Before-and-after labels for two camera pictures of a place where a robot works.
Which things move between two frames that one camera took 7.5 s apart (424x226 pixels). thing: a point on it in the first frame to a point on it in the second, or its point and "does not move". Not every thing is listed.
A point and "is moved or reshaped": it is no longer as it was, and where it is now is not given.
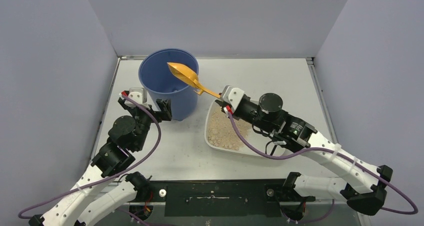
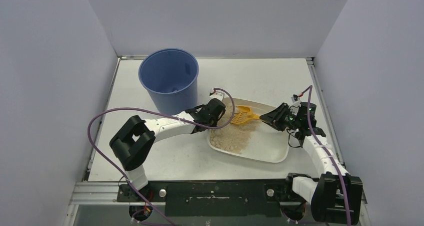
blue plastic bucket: [162, 84] does not move
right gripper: [227, 104] to [282, 117]
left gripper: [145, 109] to [210, 113]
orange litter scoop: [189, 76] is moved or reshaped
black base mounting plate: [217, 199] does not move
